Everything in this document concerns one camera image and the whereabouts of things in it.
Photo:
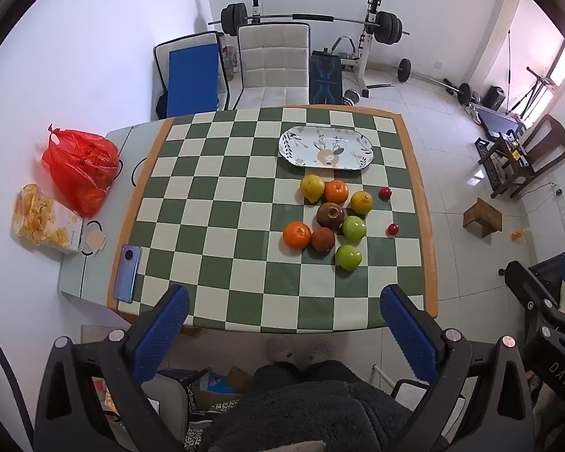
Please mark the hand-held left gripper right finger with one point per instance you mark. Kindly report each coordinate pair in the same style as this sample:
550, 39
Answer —
409, 329

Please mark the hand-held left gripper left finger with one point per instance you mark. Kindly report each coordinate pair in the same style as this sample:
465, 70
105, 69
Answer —
162, 334

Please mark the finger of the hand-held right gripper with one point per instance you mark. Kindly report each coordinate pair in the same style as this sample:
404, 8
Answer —
529, 285

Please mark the green apple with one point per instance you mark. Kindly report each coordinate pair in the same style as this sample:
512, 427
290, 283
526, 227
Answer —
348, 257
354, 227

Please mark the reddish brown pomegranate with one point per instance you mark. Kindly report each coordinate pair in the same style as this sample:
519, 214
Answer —
323, 239

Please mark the yellow citrus fruit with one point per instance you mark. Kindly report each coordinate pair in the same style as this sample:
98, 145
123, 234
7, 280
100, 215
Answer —
361, 202

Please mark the orange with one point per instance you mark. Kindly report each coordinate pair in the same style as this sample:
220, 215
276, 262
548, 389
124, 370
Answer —
336, 192
296, 235

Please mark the yellow pear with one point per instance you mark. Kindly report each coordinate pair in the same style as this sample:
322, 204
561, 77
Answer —
313, 187

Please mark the white floral oval plate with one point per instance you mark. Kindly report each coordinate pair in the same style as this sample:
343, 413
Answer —
310, 146

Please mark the orange bottle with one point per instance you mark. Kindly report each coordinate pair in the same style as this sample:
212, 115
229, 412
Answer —
519, 235

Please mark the blue smartphone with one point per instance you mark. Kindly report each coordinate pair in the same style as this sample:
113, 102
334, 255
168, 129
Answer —
128, 273

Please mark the white power strip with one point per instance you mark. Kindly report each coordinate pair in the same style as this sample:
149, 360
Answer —
564, 209

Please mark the small wooden stool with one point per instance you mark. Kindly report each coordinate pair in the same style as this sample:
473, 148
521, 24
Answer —
482, 214

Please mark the grey fuzzy slipper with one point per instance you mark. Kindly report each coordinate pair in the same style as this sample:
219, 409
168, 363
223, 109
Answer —
280, 349
318, 349

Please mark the small red fruit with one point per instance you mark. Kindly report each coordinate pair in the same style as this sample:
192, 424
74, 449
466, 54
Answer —
393, 229
385, 193

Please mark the green white checkered tablecloth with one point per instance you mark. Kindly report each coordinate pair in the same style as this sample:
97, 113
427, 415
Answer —
216, 245

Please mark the small beige card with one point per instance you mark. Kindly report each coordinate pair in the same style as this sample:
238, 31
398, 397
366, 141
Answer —
95, 240

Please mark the person's legs dark fuzzy pants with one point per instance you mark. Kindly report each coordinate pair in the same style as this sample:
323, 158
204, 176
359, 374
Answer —
310, 409

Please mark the dark wooden chair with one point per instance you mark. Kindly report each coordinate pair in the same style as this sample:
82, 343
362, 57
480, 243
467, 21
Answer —
546, 146

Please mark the open snack box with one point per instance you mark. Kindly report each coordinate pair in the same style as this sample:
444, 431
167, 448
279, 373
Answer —
47, 223

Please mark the red plastic bag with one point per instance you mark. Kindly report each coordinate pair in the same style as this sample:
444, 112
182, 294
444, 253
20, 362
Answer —
80, 169

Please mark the black speaker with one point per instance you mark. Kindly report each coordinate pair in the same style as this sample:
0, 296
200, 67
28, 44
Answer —
494, 97

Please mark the white table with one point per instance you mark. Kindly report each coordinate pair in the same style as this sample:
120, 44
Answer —
125, 143

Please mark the barbell with small plates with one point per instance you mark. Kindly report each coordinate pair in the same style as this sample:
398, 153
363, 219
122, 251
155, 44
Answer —
464, 92

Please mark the black blue weight bench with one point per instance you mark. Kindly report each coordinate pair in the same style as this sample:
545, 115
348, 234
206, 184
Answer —
326, 77

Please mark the white padded chair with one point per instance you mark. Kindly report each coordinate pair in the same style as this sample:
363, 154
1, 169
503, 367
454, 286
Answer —
273, 70

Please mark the white squat rack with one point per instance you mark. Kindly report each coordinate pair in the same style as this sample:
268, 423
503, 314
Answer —
371, 23

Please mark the barbell with black plates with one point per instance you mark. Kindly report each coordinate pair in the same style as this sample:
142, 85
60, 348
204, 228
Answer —
238, 16

